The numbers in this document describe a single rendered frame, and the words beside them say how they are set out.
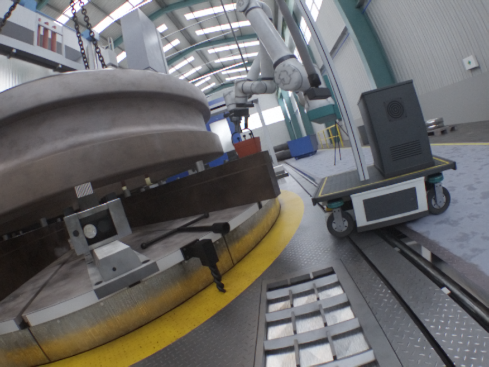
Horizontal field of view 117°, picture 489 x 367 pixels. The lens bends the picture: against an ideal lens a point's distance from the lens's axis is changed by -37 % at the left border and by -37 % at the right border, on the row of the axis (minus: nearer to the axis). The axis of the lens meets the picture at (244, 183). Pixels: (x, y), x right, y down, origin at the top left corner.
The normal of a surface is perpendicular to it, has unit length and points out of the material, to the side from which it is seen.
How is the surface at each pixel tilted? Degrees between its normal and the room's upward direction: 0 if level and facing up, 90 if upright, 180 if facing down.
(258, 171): 90
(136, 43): 90
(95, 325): 90
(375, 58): 90
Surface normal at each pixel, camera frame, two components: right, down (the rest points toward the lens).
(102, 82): 0.72, -0.16
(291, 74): -0.59, 0.35
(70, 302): 0.55, -0.10
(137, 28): -0.11, 0.12
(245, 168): -0.40, 0.21
